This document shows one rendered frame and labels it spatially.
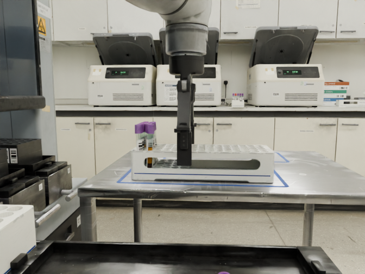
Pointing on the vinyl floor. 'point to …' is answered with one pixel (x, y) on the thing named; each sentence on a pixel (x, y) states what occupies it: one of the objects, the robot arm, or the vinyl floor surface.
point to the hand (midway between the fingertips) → (186, 150)
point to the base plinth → (226, 205)
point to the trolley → (229, 188)
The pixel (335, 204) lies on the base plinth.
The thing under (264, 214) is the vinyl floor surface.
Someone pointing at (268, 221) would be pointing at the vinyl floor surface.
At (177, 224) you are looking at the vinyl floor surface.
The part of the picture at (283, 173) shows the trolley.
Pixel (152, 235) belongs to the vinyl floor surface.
